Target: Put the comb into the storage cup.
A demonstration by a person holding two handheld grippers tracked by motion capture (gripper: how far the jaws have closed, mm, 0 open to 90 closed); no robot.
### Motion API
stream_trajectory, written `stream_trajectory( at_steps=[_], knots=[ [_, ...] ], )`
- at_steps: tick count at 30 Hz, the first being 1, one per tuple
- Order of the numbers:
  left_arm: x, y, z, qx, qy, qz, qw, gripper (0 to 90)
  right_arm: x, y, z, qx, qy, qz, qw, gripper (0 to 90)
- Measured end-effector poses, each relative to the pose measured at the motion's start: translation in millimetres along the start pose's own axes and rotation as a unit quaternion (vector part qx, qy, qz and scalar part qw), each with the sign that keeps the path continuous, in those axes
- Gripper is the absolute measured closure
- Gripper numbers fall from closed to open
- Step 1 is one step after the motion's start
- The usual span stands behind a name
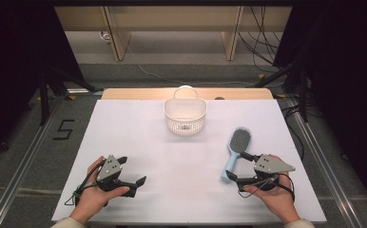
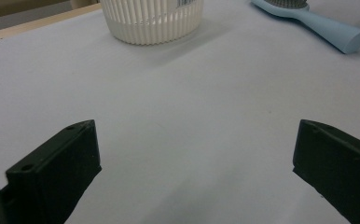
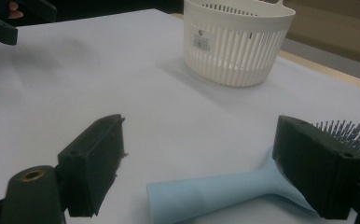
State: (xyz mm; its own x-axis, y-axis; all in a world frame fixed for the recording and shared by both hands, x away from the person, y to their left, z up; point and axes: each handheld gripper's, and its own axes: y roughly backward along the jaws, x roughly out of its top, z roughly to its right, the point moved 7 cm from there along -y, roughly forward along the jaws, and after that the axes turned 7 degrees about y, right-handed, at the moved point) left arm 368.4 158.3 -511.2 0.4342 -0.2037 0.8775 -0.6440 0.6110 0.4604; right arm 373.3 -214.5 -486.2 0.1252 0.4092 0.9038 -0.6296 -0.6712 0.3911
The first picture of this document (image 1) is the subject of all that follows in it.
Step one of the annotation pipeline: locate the light wooden desk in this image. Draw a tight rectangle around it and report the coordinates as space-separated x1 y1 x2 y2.
53 5 294 62

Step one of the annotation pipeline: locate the light blue hairbrush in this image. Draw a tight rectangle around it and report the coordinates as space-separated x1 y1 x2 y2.
220 126 252 184

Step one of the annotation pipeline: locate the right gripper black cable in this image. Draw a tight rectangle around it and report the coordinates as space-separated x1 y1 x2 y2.
238 172 296 203

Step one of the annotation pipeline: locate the white floor cable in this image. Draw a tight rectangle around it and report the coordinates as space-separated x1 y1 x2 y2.
100 30 285 88

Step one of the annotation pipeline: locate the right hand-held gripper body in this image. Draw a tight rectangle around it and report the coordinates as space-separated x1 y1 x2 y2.
252 154 297 192

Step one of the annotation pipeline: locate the person's right hand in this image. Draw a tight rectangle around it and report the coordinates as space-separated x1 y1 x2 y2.
241 154 301 224

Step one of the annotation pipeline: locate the metal floor rail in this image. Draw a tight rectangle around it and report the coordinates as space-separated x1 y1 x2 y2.
0 94 66 228
285 97 367 228

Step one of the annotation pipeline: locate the white plastic basket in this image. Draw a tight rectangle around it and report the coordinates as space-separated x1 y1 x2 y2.
163 85 208 137

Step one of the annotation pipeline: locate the bundle of black cables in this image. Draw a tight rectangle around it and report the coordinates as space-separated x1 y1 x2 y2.
238 5 284 74

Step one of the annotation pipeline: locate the wooden table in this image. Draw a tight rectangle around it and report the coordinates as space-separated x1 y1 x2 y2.
101 87 275 101

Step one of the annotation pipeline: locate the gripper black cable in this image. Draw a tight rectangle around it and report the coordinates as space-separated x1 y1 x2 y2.
64 159 107 207
238 172 296 203

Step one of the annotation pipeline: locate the person's left hand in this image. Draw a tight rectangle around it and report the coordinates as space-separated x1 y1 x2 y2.
69 155 131 224

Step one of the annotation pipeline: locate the black metal stand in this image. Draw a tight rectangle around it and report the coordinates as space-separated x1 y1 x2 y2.
254 60 310 124
38 65 104 127

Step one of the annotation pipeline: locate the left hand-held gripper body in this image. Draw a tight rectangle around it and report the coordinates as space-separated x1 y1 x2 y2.
95 154 132 194

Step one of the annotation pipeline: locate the black curtain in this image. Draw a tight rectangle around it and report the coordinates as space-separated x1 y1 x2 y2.
272 0 367 218
0 0 85 167

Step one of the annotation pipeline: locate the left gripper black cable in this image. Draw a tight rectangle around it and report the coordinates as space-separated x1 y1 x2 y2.
64 159 107 207

